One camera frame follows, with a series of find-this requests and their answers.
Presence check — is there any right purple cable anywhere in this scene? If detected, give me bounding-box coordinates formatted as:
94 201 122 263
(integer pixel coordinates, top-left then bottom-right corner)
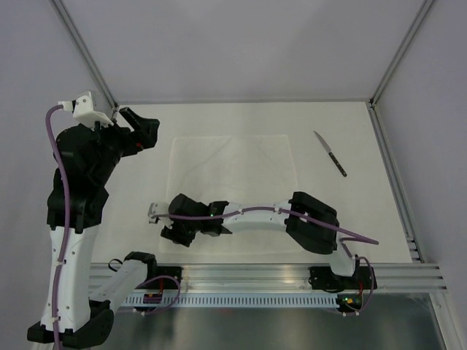
151 206 380 318

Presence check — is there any left aluminium frame post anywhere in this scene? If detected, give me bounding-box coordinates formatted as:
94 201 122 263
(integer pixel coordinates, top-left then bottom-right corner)
49 0 118 110

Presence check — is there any aluminium frame post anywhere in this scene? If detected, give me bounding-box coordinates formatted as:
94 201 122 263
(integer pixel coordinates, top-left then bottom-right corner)
49 0 118 110
368 0 437 108

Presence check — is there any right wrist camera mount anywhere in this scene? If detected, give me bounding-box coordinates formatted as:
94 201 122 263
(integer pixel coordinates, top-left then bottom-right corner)
147 202 172 227

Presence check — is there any white slotted cable duct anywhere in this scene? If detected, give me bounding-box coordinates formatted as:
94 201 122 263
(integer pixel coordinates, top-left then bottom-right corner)
120 294 339 308

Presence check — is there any right aluminium frame post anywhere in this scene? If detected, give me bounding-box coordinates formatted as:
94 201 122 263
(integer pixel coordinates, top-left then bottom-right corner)
368 0 437 108

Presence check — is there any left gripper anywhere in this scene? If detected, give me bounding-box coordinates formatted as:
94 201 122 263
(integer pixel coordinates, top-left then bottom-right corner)
83 106 159 184

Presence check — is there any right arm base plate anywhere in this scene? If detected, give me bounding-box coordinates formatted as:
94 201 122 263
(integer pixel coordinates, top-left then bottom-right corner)
308 265 377 293

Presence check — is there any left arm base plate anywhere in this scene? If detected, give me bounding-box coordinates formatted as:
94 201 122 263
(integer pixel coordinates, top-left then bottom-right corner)
141 265 183 291

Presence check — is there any black handled steak knife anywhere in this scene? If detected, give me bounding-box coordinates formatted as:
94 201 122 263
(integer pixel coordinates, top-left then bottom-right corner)
314 131 347 177

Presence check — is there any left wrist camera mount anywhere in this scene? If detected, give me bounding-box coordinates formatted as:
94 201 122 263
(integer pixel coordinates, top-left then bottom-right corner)
58 90 112 130

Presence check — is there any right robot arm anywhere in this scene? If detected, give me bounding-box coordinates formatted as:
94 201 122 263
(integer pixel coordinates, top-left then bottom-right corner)
148 192 378 293

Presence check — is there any front aluminium rail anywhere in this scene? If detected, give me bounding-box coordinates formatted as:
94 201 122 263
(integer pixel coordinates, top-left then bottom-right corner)
87 262 449 292

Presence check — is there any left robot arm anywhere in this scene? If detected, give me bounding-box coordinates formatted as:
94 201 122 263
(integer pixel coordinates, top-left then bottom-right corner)
27 104 160 349

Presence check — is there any white cloth napkin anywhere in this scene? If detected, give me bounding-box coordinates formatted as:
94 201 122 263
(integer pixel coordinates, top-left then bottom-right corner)
159 135 301 257

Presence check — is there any back aluminium frame rail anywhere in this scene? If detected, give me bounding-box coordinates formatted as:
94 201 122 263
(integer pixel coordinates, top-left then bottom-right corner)
118 97 371 106

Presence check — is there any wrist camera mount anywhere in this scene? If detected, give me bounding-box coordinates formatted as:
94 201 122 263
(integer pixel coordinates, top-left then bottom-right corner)
58 90 112 130
147 202 172 227

